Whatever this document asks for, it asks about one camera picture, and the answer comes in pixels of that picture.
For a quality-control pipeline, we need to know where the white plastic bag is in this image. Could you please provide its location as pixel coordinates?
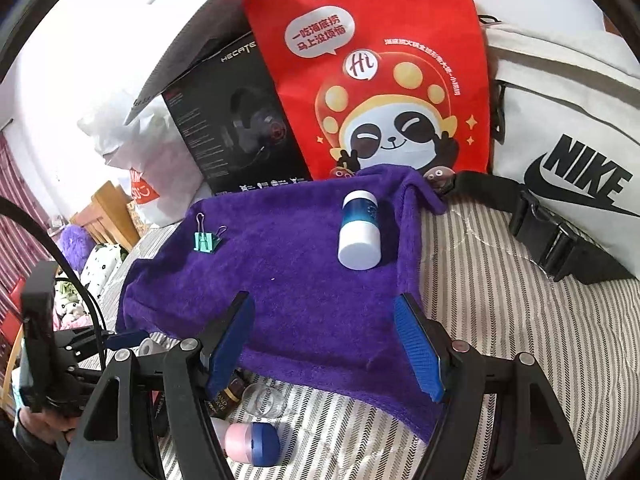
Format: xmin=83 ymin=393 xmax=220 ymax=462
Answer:
xmin=77 ymin=92 xmax=206 ymax=228

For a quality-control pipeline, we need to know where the white backpack with black logo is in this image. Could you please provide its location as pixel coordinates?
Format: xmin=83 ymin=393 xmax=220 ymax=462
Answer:
xmin=480 ymin=10 xmax=640 ymax=268

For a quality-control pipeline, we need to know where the pink and blue container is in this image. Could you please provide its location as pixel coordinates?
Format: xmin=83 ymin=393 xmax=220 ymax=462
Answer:
xmin=224 ymin=421 xmax=281 ymax=463

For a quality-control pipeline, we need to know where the dark bottle with gold bands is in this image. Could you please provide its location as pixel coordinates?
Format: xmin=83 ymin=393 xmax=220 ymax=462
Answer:
xmin=210 ymin=367 xmax=251 ymax=418

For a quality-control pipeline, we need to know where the striped red curtain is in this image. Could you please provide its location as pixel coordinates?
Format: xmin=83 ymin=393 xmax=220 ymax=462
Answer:
xmin=0 ymin=130 xmax=61 ymax=341

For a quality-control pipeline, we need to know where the person's left forearm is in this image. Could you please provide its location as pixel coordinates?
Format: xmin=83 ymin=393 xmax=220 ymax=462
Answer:
xmin=0 ymin=415 xmax=71 ymax=480

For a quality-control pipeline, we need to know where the black cable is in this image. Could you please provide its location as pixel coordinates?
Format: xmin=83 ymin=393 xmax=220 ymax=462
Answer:
xmin=0 ymin=197 xmax=108 ymax=366

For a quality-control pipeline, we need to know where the clear glass jar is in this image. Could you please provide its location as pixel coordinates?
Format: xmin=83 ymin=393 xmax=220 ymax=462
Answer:
xmin=242 ymin=385 xmax=286 ymax=418

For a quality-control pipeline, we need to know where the black tube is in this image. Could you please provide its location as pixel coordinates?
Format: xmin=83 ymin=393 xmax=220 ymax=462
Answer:
xmin=147 ymin=387 xmax=171 ymax=436

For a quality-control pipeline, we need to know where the wooden furniture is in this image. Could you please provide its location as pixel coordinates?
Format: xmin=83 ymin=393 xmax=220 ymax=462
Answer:
xmin=70 ymin=180 xmax=141 ymax=253

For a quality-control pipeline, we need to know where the blue and white bottle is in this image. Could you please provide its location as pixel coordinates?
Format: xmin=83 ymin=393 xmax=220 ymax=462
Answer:
xmin=337 ymin=190 xmax=383 ymax=270

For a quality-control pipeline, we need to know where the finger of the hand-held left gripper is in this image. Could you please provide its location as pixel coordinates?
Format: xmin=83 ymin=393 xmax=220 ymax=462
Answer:
xmin=102 ymin=330 xmax=151 ymax=354

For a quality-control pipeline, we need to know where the black headphone box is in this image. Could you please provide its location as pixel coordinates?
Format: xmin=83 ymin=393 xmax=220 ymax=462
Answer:
xmin=125 ymin=0 xmax=313 ymax=196

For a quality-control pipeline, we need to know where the person's left hand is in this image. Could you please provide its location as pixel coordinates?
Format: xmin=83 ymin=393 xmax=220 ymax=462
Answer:
xmin=15 ymin=405 xmax=83 ymax=456

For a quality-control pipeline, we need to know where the green binder clip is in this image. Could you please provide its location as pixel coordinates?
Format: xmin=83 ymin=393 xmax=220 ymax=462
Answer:
xmin=192 ymin=212 xmax=226 ymax=253

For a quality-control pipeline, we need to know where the purple fleece towel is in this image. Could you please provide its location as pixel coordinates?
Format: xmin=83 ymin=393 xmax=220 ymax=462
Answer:
xmin=117 ymin=162 xmax=448 ymax=443

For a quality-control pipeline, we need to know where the red panda print bag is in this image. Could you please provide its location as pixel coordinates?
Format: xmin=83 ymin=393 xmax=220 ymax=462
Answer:
xmin=242 ymin=0 xmax=493 ymax=181

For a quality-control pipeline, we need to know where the purple plush toy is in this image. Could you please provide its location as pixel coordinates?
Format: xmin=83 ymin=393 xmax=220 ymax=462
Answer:
xmin=55 ymin=225 xmax=96 ymax=273

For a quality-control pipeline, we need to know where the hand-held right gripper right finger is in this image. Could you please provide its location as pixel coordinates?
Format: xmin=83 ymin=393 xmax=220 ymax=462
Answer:
xmin=392 ymin=292 xmax=586 ymax=480

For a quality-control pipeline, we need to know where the white spotted plush toy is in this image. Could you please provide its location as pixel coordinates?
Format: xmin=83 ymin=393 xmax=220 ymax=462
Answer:
xmin=80 ymin=242 xmax=126 ymax=296

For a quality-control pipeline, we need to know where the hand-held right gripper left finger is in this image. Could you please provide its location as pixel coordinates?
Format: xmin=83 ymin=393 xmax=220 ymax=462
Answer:
xmin=60 ymin=291 xmax=257 ymax=480

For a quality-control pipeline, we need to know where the black buckle strap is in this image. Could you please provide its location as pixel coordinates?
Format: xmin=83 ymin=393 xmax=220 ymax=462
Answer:
xmin=450 ymin=170 xmax=636 ymax=283

